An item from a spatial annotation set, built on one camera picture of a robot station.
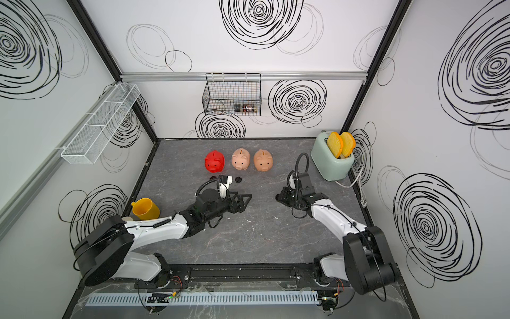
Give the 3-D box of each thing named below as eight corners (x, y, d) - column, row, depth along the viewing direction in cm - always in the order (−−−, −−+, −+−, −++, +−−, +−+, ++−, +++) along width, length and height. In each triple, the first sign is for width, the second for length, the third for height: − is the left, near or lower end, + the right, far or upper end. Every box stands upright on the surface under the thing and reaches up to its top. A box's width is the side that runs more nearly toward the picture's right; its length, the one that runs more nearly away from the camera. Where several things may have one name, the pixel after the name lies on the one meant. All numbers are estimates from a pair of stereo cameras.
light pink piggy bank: (232, 172, 106) (230, 161, 99) (234, 158, 113) (232, 147, 106) (249, 172, 107) (248, 161, 99) (250, 158, 113) (249, 147, 106)
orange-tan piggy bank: (252, 170, 107) (251, 160, 100) (258, 158, 113) (258, 147, 106) (268, 175, 105) (268, 165, 98) (273, 163, 111) (274, 152, 104)
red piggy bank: (206, 176, 105) (202, 166, 98) (209, 161, 112) (206, 150, 105) (223, 176, 105) (221, 166, 98) (225, 161, 112) (223, 150, 105)
